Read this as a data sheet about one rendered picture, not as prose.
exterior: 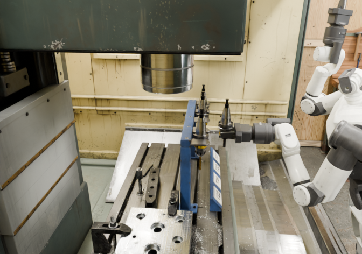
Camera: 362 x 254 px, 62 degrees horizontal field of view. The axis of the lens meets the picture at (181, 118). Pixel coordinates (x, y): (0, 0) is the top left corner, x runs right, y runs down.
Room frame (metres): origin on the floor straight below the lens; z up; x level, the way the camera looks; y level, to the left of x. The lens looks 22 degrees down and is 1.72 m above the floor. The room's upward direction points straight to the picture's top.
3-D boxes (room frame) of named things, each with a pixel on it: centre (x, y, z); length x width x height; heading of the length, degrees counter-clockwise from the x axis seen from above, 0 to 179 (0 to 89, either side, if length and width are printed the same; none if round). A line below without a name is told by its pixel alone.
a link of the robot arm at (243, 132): (1.16, -0.29, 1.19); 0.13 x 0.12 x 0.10; 175
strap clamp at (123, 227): (0.80, 0.23, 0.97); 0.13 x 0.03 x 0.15; 85
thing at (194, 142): (1.01, -0.07, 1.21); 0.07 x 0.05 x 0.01; 85
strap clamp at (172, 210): (0.93, 0.03, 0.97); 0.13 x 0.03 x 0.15; 175
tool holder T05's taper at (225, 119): (1.17, -0.19, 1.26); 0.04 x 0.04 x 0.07
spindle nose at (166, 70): (0.88, 0.04, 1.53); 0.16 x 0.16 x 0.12
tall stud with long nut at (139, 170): (1.13, 0.18, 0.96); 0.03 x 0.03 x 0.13
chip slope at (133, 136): (1.52, -0.02, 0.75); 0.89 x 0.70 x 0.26; 85
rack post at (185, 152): (1.02, -0.02, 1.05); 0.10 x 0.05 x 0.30; 85
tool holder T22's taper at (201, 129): (1.07, -0.08, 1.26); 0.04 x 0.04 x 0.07
